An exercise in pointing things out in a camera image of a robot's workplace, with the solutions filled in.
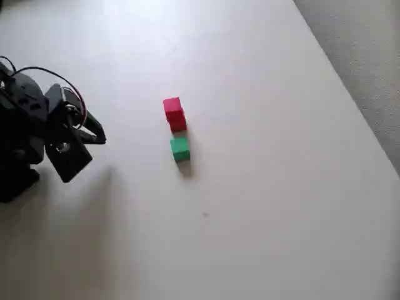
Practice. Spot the green block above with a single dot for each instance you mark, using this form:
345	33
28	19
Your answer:
180	149

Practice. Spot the black camera mount box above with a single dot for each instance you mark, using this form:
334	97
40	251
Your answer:
68	160

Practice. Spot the red block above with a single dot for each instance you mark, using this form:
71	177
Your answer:
172	105
177	125

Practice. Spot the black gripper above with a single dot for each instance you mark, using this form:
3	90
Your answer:
90	129

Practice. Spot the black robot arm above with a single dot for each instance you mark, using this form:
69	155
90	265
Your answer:
18	103

